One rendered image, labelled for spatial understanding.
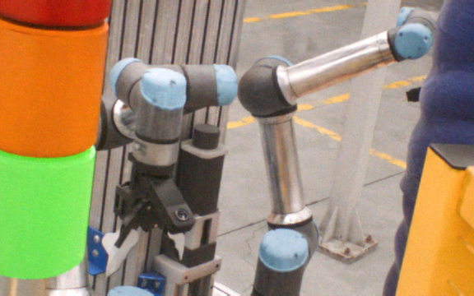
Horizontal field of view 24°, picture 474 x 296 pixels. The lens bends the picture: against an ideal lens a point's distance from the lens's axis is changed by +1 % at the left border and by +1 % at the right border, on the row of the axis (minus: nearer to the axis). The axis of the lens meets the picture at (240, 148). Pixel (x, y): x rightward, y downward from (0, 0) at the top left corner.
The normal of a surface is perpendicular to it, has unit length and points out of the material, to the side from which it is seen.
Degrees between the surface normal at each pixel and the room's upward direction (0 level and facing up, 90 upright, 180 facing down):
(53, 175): 90
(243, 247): 0
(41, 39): 90
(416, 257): 90
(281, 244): 7
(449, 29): 86
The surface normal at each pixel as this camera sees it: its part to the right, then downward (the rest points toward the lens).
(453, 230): 0.27, 0.38
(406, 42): -0.26, 0.31
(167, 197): 0.40, -0.64
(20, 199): 0.02, 0.36
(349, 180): -0.58, 0.21
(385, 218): 0.15, -0.93
